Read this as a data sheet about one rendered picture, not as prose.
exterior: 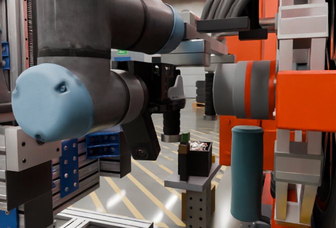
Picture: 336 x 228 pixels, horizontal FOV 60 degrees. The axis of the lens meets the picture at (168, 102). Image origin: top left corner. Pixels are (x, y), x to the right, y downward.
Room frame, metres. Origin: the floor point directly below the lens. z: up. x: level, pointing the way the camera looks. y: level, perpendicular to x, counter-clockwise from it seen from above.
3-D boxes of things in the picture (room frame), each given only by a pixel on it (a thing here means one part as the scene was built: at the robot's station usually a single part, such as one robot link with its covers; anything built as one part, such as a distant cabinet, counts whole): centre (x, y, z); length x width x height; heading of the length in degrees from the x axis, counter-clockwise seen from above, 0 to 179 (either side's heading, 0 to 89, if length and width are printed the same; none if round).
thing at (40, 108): (0.32, 0.10, 0.85); 0.11 x 0.08 x 0.09; 159
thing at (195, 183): (1.38, -0.14, 0.44); 0.43 x 0.17 x 0.03; 158
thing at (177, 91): (0.55, -0.02, 0.85); 0.09 x 0.03 x 0.06; 150
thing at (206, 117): (0.91, -0.13, 0.83); 0.04 x 0.04 x 0.16
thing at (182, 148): (1.19, -0.07, 0.59); 0.04 x 0.04 x 0.04; 68
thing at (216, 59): (0.90, -0.16, 0.93); 0.09 x 0.05 x 0.05; 68
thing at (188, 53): (0.58, -0.04, 0.93); 0.09 x 0.05 x 0.05; 68
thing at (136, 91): (0.39, 0.08, 0.85); 0.08 x 0.05 x 0.08; 69
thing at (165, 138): (0.59, -0.01, 0.83); 0.04 x 0.04 x 0.16
